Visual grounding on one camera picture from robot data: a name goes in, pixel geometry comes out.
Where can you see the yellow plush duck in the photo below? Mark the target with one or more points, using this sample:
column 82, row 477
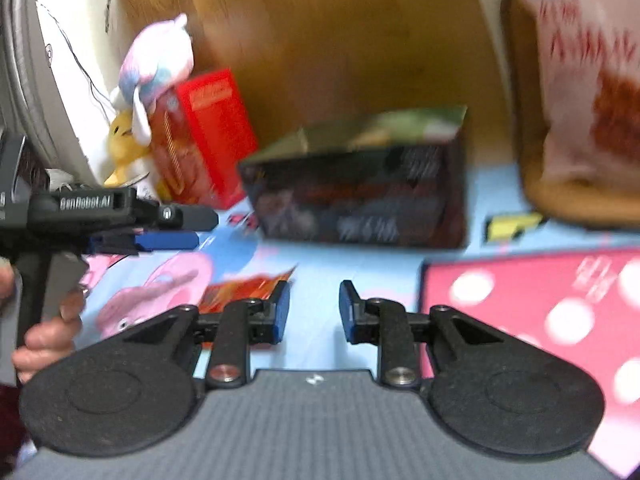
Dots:
column 125, row 146

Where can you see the pastel plush toy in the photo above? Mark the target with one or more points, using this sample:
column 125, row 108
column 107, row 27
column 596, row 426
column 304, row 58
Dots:
column 160, row 55

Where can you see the large pink snack bag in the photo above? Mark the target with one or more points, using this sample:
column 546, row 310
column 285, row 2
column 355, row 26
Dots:
column 575, row 60

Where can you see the person's left hand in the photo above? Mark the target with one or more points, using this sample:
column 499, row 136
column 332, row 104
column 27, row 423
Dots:
column 45, row 336

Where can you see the grey curved panel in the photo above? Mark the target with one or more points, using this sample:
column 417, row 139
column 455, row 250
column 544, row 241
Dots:
column 12, row 35

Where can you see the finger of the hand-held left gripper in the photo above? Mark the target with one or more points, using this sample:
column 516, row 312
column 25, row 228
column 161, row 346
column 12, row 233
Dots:
column 170, row 241
column 192, row 216

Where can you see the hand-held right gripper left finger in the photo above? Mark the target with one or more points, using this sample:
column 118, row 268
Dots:
column 282, row 315

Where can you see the wooden board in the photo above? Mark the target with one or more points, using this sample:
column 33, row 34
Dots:
column 325, row 35

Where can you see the red gift box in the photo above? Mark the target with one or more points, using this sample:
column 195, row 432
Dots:
column 215, row 125

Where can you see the red snack packet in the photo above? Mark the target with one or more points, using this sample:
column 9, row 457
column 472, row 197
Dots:
column 240, row 288

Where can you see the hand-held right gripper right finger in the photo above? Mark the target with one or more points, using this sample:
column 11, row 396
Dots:
column 346, row 315

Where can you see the black cardboard box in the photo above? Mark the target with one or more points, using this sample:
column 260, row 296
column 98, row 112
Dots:
column 350, row 200

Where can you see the cartoon printed bed sheet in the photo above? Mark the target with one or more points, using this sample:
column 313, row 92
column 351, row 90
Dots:
column 320, row 266

